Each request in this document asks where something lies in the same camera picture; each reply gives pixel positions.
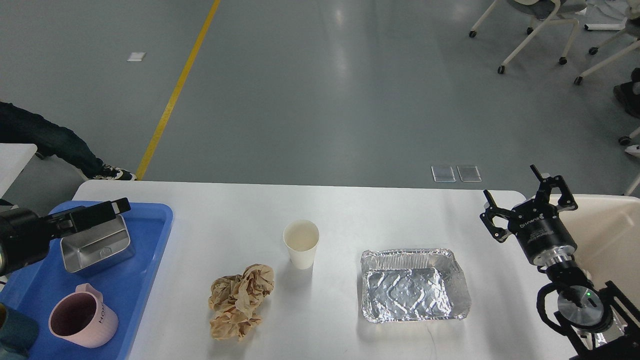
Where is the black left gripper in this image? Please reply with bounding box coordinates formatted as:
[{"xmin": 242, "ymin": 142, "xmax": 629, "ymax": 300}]
[{"xmin": 0, "ymin": 198, "xmax": 131, "ymax": 276}]

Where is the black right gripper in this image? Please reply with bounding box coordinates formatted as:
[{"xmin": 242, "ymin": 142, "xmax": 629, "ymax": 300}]
[{"xmin": 480, "ymin": 164, "xmax": 579, "ymax": 266}]

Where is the stainless steel square tray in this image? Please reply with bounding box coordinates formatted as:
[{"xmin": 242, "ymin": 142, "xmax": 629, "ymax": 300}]
[{"xmin": 60, "ymin": 215, "xmax": 135, "ymax": 278}]

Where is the pink plastic mug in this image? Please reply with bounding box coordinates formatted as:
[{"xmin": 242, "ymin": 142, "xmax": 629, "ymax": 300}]
[{"xmin": 48, "ymin": 283, "xmax": 119, "ymax": 349}]

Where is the aluminium foil tray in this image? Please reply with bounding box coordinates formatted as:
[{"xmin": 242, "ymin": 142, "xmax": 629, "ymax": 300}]
[{"xmin": 359, "ymin": 248, "xmax": 472, "ymax": 324}]

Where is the white paper cup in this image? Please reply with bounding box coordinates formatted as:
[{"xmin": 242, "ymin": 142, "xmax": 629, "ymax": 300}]
[{"xmin": 282, "ymin": 219, "xmax": 320, "ymax": 271}]

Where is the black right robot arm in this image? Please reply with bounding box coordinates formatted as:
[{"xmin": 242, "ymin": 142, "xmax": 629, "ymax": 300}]
[{"xmin": 479, "ymin": 165, "xmax": 640, "ymax": 360}]

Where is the blue plastic tray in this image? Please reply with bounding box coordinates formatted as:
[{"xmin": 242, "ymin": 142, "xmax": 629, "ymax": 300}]
[{"xmin": 0, "ymin": 202, "xmax": 174, "ymax": 360}]

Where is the cream plastic bin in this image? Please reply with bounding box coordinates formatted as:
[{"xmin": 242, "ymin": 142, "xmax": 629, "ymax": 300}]
[{"xmin": 558, "ymin": 194, "xmax": 640, "ymax": 306}]

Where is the clear floor plate right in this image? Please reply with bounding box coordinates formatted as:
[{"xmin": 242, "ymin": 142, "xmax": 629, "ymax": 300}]
[{"xmin": 456, "ymin": 165, "xmax": 483, "ymax": 183}]

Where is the clear floor plate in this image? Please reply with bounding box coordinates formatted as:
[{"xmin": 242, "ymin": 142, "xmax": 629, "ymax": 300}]
[
  {"xmin": 430, "ymin": 165, "xmax": 457, "ymax": 183},
  {"xmin": 456, "ymin": 165, "xmax": 483, "ymax": 183}
]

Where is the small white side table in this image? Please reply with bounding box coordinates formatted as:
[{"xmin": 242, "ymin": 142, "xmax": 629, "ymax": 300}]
[{"xmin": 0, "ymin": 143, "xmax": 37, "ymax": 198}]

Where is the clear floor plate left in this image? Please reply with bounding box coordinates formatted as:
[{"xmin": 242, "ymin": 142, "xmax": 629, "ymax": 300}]
[{"xmin": 430, "ymin": 165, "xmax": 457, "ymax": 183}]

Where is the person in beige sweater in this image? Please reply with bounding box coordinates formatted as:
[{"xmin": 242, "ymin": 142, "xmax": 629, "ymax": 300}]
[{"xmin": 0, "ymin": 102, "xmax": 137, "ymax": 182}]

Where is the teal cup in tray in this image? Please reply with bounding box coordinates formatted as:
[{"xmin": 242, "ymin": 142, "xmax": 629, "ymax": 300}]
[{"xmin": 0, "ymin": 303, "xmax": 40, "ymax": 360}]

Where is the white sneaker with stripes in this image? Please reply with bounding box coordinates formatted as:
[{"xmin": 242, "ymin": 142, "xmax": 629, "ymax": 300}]
[{"xmin": 624, "ymin": 144, "xmax": 640, "ymax": 158}]

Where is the crumpled brown paper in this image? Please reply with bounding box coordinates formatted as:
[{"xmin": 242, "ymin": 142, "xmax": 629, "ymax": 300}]
[{"xmin": 208, "ymin": 264, "xmax": 275, "ymax": 341}]

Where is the white office chair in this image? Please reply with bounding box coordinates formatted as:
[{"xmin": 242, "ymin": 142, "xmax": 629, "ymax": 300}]
[
  {"xmin": 573, "ymin": 18, "xmax": 640, "ymax": 85},
  {"xmin": 497, "ymin": 0, "xmax": 587, "ymax": 75}
]

